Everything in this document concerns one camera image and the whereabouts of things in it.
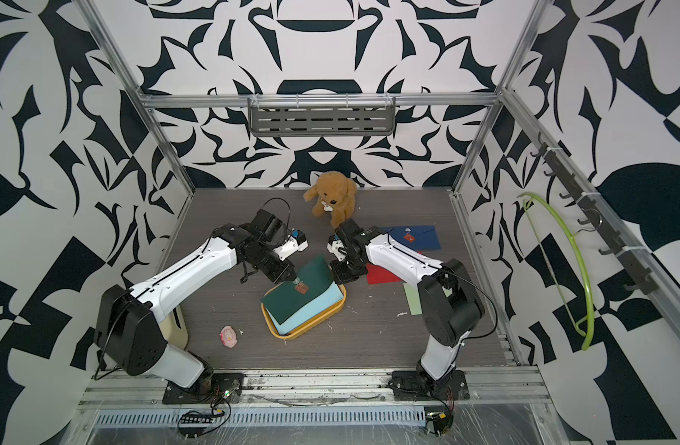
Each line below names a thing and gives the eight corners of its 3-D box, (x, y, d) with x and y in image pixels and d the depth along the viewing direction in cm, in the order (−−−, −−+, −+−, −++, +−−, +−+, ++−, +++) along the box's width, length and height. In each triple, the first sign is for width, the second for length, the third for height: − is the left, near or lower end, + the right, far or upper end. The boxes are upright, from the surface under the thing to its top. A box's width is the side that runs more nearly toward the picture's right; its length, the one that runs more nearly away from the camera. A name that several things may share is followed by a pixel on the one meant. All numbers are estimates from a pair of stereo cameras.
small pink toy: (225, 352, 82) (223, 350, 80) (219, 332, 85) (217, 330, 84) (240, 344, 83) (238, 342, 82) (233, 325, 87) (231, 322, 85)
